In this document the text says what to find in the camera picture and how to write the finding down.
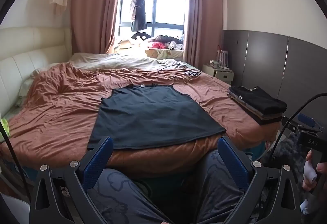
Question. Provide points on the cream bed sheet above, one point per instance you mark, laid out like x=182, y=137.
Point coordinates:
x=115, y=60

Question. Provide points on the brown bed blanket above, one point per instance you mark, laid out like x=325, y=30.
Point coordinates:
x=63, y=111

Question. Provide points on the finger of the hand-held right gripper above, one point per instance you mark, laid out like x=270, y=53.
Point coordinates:
x=290, y=125
x=309, y=121

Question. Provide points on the black framed window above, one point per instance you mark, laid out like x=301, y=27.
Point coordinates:
x=166, y=9

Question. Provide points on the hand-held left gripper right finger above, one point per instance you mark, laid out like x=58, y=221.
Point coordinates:
x=232, y=161

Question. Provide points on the stack of folded clothes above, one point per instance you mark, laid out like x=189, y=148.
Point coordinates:
x=255, y=104

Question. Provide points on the cream nightstand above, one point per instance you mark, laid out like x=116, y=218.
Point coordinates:
x=222, y=77

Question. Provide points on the person's dark patterned pants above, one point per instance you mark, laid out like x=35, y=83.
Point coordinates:
x=122, y=188

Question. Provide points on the pile of colourful clothes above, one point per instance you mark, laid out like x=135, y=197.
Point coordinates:
x=166, y=43

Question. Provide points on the cream padded headboard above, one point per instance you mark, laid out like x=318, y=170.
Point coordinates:
x=25, y=60

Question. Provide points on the grey fluffy rug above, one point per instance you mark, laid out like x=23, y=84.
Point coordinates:
x=288, y=147

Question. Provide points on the dark hanging garment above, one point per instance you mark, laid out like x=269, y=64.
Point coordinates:
x=140, y=9

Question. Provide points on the white paper scrap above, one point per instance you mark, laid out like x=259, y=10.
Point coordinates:
x=310, y=171

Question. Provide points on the black tank top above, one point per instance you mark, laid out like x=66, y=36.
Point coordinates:
x=153, y=116

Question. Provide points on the white pillow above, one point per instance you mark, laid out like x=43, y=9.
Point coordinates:
x=25, y=88

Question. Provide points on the pink curtain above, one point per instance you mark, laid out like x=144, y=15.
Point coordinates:
x=204, y=22
x=94, y=9

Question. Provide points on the green cloth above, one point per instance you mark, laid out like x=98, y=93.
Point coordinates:
x=4, y=129

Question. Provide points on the person's right hand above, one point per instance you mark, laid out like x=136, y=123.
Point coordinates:
x=321, y=169

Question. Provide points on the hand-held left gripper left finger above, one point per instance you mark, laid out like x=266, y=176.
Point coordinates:
x=98, y=162

